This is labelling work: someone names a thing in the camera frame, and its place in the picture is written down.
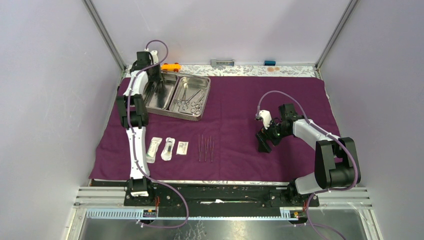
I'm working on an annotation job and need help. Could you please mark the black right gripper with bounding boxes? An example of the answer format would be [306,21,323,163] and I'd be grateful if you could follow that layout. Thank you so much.
[255,117,291,154]

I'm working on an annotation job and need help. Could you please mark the purple cloth wrap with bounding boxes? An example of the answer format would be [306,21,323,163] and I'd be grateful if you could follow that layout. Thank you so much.
[88,75,345,182]

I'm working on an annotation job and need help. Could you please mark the steel tweezers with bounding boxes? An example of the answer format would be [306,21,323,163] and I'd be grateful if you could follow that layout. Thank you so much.
[198,134,203,162]
[210,136,215,162]

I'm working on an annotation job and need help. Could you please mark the perforated steel instrument tray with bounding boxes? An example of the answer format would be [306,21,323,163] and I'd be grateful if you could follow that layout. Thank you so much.
[143,71,211,121]

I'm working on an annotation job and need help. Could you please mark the steel scalpel handle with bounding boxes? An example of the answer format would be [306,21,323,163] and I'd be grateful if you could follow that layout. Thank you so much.
[204,137,210,162]

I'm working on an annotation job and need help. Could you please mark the small white sterile packet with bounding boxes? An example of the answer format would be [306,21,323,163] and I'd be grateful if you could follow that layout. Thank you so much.
[176,141,189,155]

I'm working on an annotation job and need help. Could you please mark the long white sterile packet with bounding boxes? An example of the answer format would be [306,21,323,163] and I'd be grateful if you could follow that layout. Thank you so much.
[146,137,163,164]

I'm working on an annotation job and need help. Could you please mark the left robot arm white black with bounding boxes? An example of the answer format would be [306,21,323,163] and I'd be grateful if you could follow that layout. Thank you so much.
[116,48,159,206]

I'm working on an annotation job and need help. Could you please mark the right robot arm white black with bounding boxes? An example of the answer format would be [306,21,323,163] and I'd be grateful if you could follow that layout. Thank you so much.
[256,103,361,206]

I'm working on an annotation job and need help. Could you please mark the steel surgical forceps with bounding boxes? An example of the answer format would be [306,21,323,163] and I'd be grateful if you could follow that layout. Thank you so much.
[176,87,202,112]

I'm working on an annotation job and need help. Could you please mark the orange toy car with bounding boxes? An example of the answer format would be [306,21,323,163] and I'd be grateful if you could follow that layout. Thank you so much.
[160,63,182,73]

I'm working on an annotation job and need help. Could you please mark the blue plastic block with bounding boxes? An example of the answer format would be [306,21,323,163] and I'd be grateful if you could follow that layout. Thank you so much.
[263,60,276,66]

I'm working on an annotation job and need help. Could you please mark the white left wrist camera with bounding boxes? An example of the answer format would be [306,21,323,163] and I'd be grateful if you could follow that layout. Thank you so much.
[149,50,159,65]

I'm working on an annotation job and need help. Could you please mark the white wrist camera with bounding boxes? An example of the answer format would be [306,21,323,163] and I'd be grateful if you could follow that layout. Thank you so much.
[255,110,273,130]
[149,50,159,65]

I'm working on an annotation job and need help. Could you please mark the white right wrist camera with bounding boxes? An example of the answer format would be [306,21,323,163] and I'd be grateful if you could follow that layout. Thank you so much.
[255,110,273,130]

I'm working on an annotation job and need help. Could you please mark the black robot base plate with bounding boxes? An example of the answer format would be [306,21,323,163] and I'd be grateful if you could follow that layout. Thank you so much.
[123,181,320,219]

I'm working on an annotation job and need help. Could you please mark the slotted grey cable duct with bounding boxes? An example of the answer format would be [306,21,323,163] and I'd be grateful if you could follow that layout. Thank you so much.
[85,207,300,222]

